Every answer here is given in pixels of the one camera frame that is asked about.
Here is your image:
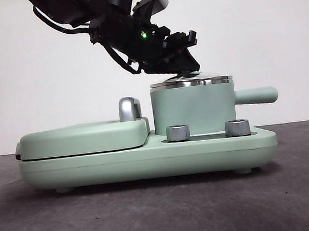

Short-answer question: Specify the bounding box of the glass pot lid green knob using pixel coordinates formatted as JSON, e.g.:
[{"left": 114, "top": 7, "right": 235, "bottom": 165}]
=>
[{"left": 148, "top": 66, "right": 234, "bottom": 92}]

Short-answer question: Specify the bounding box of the silver control knob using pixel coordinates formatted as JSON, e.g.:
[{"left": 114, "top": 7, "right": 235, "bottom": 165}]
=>
[
  {"left": 165, "top": 123, "right": 192, "bottom": 143},
  {"left": 224, "top": 117, "right": 252, "bottom": 138}
]

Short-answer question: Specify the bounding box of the green breakfast maker base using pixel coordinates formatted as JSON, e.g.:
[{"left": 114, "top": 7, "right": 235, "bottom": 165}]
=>
[{"left": 16, "top": 115, "right": 281, "bottom": 198}]

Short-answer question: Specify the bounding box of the green hinged griddle cover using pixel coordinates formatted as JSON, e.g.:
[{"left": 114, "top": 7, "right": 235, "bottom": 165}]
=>
[{"left": 13, "top": 115, "right": 154, "bottom": 162}]

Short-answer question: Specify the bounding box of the green steamer pot with handle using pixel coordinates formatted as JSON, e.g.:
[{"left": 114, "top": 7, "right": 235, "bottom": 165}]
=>
[{"left": 150, "top": 75, "right": 282, "bottom": 140}]

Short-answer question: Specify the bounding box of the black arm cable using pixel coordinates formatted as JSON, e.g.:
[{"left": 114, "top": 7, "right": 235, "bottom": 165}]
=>
[
  {"left": 104, "top": 39, "right": 143, "bottom": 78},
  {"left": 32, "top": 0, "right": 93, "bottom": 40}
]

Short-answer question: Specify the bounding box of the pale grey left wrist camera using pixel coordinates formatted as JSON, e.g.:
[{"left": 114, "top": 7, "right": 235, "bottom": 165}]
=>
[{"left": 131, "top": 0, "right": 171, "bottom": 18}]

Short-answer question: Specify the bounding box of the chrome griddle cover handle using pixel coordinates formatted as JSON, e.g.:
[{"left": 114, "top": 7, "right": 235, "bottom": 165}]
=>
[{"left": 117, "top": 95, "right": 144, "bottom": 123}]

